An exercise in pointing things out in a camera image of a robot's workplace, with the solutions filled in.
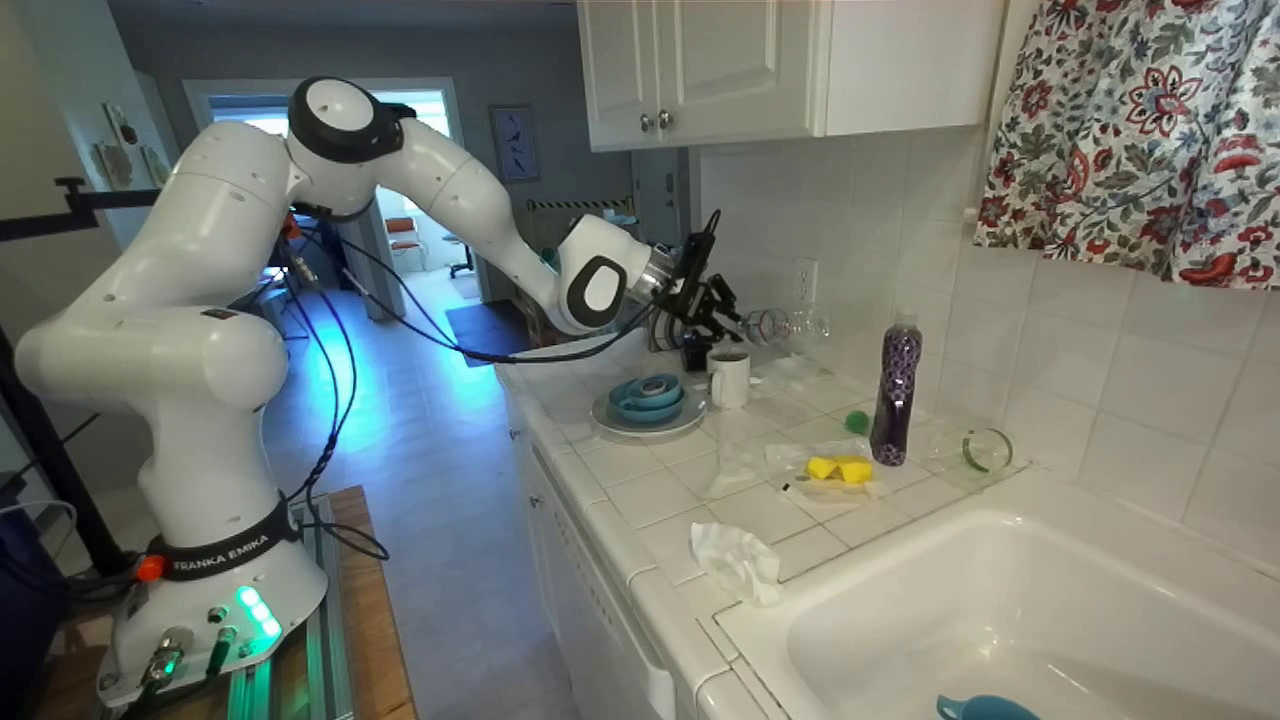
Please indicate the white floral mug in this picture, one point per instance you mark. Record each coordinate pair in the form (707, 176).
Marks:
(729, 383)

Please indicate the purple dish soap bottle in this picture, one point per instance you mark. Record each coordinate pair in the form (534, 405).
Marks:
(896, 403)

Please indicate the yellow sponge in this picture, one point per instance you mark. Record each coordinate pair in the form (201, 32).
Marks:
(842, 469)

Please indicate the black boom rod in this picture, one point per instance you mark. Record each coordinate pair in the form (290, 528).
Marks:
(81, 204)

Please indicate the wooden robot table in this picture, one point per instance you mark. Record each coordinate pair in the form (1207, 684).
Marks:
(382, 626)

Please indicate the small black frying pan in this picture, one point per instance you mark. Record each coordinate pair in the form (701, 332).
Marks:
(694, 356)

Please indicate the crumpled white paper towel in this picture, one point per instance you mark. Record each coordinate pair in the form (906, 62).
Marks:
(733, 549)

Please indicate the small green scrubber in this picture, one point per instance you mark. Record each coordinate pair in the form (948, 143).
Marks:
(856, 421)

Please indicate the narrow white cabinet door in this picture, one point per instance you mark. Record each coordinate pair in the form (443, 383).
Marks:
(733, 62)

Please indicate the white kitchen sink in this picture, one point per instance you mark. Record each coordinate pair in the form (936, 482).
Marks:
(1012, 613)

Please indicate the dark doormat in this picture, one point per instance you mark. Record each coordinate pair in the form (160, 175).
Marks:
(482, 324)

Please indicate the grey plate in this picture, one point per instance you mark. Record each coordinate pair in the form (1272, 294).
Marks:
(694, 427)

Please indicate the teal cup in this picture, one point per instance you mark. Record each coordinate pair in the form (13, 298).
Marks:
(985, 710)

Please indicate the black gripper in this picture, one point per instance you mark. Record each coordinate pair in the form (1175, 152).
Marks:
(684, 286)

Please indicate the floral curtain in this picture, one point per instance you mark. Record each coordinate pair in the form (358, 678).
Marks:
(1144, 134)

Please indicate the clear plastic water bottle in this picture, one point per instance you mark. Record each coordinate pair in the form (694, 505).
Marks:
(785, 329)

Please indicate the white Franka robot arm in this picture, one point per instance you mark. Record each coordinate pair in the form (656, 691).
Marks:
(175, 361)

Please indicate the white base cabinet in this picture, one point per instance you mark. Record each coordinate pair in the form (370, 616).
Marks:
(586, 601)

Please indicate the dark blue bag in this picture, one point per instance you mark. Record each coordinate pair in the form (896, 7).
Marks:
(26, 613)

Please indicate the silver cabinet knob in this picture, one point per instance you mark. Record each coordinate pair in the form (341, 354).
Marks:
(646, 122)
(666, 122)

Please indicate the clear glass bowl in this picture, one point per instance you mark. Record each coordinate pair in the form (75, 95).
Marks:
(971, 450)

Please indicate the clear plastic bag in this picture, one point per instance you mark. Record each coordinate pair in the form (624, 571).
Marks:
(745, 465)

